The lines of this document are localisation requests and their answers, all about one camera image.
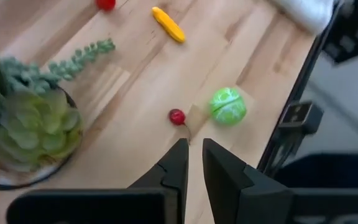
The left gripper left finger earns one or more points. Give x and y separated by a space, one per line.
172 174

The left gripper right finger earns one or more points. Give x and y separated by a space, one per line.
235 193

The dark red toy cherry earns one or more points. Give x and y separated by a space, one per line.
177 117

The small red toy tomato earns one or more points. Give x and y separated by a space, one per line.
106 3

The green toy cabbage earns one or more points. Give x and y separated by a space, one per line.
227 106

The potted succulent plant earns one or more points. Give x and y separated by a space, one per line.
33 130

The yellow toy corn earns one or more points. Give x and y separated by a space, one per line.
168 24

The white plaid cloth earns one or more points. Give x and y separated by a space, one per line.
303 12

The black table-level camera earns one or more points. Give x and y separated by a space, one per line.
301 116

